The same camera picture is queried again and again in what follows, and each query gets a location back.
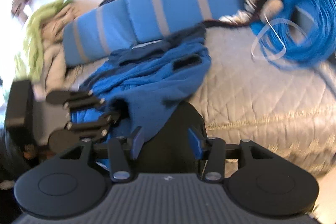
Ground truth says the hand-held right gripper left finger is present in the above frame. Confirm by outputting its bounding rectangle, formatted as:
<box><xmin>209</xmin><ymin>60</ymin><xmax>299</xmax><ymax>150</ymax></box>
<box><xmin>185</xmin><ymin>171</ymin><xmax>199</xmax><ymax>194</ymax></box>
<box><xmin>60</xmin><ymin>126</ymin><xmax>144</xmax><ymax>183</ymax></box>

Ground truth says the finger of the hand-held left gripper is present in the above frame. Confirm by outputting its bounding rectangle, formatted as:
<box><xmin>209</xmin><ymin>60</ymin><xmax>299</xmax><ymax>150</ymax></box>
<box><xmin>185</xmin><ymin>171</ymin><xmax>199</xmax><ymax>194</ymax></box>
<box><xmin>66</xmin><ymin>111</ymin><xmax>122</xmax><ymax>140</ymax></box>
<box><xmin>56</xmin><ymin>89</ymin><xmax>106</xmax><ymax>111</ymax></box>

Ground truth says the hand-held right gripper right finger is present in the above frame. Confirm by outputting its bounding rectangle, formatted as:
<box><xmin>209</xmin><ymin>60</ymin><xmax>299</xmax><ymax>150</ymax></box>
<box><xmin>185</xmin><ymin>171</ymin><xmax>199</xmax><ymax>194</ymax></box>
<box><xmin>187</xmin><ymin>128</ymin><xmax>273</xmax><ymax>183</ymax></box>

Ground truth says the blue fleece jacket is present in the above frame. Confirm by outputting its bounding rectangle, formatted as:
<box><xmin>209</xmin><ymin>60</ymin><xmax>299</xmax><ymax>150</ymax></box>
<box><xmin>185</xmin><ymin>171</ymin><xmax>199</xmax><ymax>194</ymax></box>
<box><xmin>70</xmin><ymin>24</ymin><xmax>213</xmax><ymax>170</ymax></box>

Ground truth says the plain beige comforter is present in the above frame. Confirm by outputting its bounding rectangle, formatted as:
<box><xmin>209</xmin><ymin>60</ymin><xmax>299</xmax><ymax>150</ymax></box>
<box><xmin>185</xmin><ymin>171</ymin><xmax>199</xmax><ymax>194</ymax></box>
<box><xmin>39</xmin><ymin>5</ymin><xmax>88</xmax><ymax>90</ymax></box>

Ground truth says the blue pillow with grey stripes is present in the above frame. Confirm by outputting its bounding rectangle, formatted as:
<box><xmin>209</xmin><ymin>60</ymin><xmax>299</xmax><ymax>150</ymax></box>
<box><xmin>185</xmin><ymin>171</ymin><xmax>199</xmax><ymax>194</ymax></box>
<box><xmin>125</xmin><ymin>0</ymin><xmax>245</xmax><ymax>44</ymax></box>
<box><xmin>62</xmin><ymin>0</ymin><xmax>137</xmax><ymax>67</ymax></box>

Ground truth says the light green blanket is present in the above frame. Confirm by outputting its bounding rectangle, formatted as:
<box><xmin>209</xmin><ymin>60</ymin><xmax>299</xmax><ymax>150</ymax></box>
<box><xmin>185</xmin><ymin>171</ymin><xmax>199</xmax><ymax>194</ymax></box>
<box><xmin>14</xmin><ymin>0</ymin><xmax>75</xmax><ymax>81</ymax></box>

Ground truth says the white quilted bedspread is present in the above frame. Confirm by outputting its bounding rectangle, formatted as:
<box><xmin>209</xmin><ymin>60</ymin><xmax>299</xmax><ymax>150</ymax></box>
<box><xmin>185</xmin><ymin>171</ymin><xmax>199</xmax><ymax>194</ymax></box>
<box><xmin>66</xmin><ymin>21</ymin><xmax>336</xmax><ymax>180</ymax></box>

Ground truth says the white crumpled cloth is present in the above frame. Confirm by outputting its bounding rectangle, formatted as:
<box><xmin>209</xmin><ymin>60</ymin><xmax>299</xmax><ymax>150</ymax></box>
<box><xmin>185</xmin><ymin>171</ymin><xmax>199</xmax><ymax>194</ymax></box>
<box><xmin>218</xmin><ymin>9</ymin><xmax>254</xmax><ymax>25</ymax></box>

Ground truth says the beige fuzzy plush ball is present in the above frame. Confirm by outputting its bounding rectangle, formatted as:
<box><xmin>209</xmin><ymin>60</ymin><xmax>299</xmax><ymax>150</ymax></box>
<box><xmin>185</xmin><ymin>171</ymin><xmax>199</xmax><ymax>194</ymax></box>
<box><xmin>262</xmin><ymin>0</ymin><xmax>285</xmax><ymax>16</ymax></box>

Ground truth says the white cable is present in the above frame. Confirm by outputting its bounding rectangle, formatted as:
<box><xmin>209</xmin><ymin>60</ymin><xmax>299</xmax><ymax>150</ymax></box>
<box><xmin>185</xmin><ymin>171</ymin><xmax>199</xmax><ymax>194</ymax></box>
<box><xmin>251</xmin><ymin>18</ymin><xmax>308</xmax><ymax>61</ymax></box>

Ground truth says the blue cable coil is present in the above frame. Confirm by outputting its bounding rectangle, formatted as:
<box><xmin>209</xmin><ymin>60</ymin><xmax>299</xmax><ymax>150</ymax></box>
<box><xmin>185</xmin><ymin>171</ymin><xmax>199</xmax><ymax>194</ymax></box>
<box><xmin>249</xmin><ymin>0</ymin><xmax>336</xmax><ymax>75</ymax></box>

